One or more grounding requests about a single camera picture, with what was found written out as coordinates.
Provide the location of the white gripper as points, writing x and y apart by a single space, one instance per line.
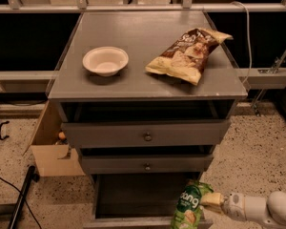
234 203

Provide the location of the green rice chip bag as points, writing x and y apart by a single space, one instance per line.
187 212

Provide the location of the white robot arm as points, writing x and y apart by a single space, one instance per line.
269 212

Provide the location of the grey middle drawer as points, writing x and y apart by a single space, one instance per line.
145 164

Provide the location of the grey drawer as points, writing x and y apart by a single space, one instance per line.
136 201
143 134
145 164

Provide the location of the grey bottom drawer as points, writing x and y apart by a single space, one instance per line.
136 201

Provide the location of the grey drawer cabinet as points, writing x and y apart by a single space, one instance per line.
133 95

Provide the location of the grey top drawer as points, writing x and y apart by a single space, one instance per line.
143 134

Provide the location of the brown yellow chip bag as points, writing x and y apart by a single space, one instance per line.
187 57

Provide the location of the cardboard box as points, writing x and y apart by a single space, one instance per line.
53 157

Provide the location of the white paper bowl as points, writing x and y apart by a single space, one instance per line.
105 61

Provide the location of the black pole on floor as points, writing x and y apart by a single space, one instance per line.
30 175

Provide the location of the metal frame rail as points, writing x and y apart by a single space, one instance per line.
230 7

